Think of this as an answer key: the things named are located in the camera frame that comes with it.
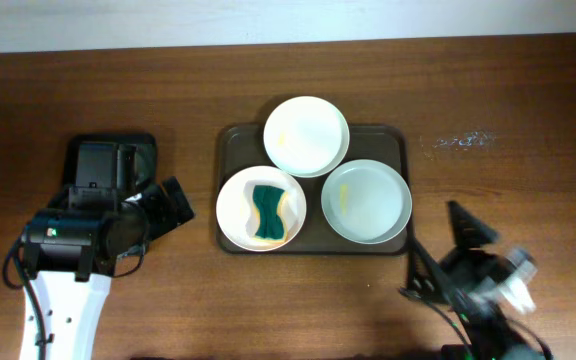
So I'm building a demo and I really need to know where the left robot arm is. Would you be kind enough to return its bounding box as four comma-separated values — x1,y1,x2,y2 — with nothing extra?
10,177,195,359

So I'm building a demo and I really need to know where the white plate top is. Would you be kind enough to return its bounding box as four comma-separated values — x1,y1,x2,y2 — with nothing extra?
263,96,350,178

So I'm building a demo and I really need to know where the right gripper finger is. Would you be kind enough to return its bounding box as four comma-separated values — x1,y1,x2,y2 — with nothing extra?
405,237,461,305
447,201,499,249

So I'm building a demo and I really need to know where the pale green plate right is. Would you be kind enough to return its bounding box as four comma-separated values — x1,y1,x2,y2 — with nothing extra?
321,159,412,245

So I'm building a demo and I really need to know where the green yellow sponge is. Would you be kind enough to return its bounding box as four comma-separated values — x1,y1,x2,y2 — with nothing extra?
251,185,287,243

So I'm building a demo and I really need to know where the black water tray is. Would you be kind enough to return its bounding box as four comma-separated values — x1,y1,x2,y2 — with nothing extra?
62,133,157,198

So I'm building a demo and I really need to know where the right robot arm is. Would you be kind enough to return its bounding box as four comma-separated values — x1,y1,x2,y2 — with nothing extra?
400,201,553,360

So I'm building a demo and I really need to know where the white plate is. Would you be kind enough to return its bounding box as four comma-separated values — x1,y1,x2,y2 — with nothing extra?
263,96,350,178
216,166,307,252

